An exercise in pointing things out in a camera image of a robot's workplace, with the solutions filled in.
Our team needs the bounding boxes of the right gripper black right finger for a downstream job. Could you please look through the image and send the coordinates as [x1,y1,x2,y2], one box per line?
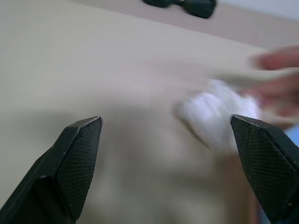
[229,114,299,224]

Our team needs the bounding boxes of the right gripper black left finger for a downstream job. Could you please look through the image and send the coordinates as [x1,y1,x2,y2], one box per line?
[0,116,104,224]

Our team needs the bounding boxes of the white tissue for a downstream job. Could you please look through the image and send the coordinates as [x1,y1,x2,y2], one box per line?
[175,78,261,151]

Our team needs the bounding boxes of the person's hand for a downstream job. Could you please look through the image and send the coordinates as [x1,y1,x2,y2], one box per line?
[242,44,299,128]

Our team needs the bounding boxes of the light blue plate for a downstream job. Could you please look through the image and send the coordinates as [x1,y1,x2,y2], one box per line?
[286,127,299,147]

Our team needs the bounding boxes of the black sunglasses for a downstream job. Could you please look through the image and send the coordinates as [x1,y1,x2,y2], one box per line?
[142,0,218,19]

